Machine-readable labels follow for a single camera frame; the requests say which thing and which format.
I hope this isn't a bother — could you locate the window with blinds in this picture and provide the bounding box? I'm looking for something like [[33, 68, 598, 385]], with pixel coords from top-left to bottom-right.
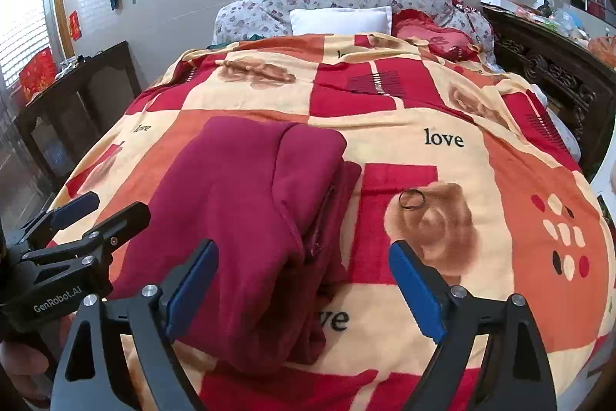
[[0, 0, 55, 91]]

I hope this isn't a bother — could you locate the red cushion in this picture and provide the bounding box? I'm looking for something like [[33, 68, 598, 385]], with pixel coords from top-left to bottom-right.
[[392, 9, 483, 59]]

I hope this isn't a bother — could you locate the pile of bags and bottles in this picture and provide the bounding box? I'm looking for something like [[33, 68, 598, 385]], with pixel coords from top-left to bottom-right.
[[481, 0, 616, 70]]

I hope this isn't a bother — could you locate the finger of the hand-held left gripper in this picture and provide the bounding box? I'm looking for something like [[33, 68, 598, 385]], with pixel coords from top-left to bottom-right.
[[19, 192, 100, 249], [22, 201, 151, 270]]

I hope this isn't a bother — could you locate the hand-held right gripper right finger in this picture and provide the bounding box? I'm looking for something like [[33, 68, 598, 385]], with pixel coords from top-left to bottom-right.
[[389, 240, 559, 411]]

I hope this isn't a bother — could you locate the red gift box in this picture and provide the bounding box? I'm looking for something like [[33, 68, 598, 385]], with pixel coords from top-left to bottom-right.
[[18, 47, 58, 102]]

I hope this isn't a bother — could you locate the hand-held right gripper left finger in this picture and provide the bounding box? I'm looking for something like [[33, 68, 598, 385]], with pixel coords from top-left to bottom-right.
[[50, 239, 219, 411]]

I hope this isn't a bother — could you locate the white pillow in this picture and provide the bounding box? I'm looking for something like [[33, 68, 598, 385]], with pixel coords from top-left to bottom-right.
[[290, 5, 393, 37]]

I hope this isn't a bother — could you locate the red orange patchwork printed blanket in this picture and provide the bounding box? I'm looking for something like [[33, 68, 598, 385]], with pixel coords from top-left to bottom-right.
[[48, 33, 609, 411]]

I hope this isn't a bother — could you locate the black hair tie ring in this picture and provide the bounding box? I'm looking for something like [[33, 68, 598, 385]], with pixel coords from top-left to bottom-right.
[[398, 188, 426, 210]]

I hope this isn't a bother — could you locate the person's left hand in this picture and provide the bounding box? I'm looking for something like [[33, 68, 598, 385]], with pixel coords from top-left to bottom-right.
[[0, 340, 50, 395]]

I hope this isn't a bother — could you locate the maroon fleece garment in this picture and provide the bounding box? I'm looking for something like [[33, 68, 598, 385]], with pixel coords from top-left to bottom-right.
[[108, 116, 363, 376]]

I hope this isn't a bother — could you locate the dark wooden side table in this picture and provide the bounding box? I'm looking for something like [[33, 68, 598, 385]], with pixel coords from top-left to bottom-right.
[[12, 40, 143, 195]]

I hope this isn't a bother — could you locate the dark carved wooden cabinet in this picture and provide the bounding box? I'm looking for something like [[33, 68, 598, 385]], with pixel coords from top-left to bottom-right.
[[481, 4, 616, 181]]

